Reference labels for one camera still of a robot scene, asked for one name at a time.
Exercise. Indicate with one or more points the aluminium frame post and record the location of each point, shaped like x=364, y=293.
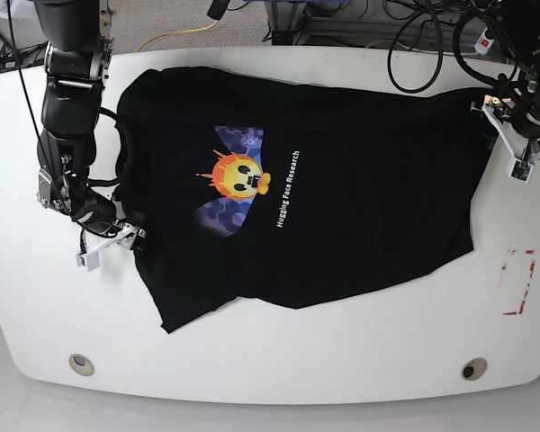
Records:
x=285, y=21

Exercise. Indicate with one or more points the right table cable grommet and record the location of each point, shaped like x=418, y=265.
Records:
x=474, y=369

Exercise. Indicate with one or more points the white power strip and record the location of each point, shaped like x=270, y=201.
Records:
x=484, y=43

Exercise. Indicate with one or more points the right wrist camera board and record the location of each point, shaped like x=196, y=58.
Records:
x=89, y=260

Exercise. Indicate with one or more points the black printed T-shirt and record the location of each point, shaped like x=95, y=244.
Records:
x=295, y=195

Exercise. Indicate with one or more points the black tripod stand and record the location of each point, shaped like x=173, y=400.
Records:
x=31, y=56

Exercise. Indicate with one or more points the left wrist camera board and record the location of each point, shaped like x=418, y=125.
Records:
x=520, y=170

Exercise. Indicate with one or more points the table cable grommet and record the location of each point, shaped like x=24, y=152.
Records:
x=474, y=369
x=81, y=365

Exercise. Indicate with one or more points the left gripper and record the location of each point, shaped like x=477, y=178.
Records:
x=519, y=130

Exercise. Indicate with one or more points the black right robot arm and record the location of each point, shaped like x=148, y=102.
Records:
x=76, y=62

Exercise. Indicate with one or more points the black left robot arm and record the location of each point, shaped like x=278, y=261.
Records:
x=516, y=28

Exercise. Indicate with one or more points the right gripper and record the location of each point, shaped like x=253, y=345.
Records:
x=100, y=228

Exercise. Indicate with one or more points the left table cable grommet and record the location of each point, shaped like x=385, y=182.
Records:
x=81, y=365

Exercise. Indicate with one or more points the red tape rectangle marking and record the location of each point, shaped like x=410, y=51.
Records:
x=515, y=280

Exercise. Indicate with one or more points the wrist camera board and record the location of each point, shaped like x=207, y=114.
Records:
x=89, y=260
x=520, y=170

